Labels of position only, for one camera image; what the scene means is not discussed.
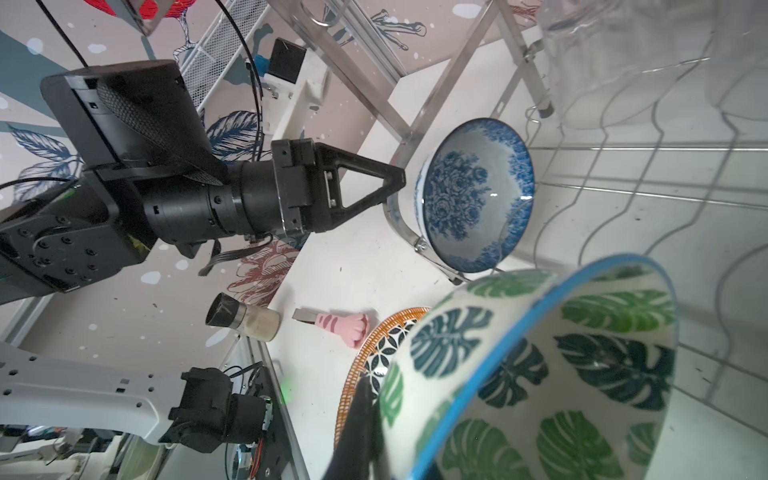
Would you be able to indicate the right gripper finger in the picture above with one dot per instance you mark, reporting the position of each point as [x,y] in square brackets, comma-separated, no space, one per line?
[356,449]

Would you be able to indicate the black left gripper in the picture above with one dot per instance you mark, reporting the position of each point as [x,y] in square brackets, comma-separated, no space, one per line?
[308,201]

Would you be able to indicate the white patterned plate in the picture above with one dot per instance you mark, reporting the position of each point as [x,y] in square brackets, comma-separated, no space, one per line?
[374,358]

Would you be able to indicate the blue floral white bowl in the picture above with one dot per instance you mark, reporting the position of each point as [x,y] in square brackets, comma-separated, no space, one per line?
[474,197]

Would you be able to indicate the steel two-tier dish rack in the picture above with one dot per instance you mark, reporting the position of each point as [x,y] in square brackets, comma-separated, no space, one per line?
[681,182]

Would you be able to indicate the green leaf pattern cup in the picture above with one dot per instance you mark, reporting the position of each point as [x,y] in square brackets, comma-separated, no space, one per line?
[530,374]

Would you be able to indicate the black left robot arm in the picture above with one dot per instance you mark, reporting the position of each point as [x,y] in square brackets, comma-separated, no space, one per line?
[152,175]

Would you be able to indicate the pink cat paw knife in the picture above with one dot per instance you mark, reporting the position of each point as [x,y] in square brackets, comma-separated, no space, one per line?
[352,329]

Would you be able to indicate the black lid shaker bottle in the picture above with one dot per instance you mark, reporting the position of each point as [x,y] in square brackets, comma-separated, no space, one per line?
[259,323]

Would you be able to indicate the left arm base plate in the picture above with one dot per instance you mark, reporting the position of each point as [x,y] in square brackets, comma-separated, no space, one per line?
[276,454]

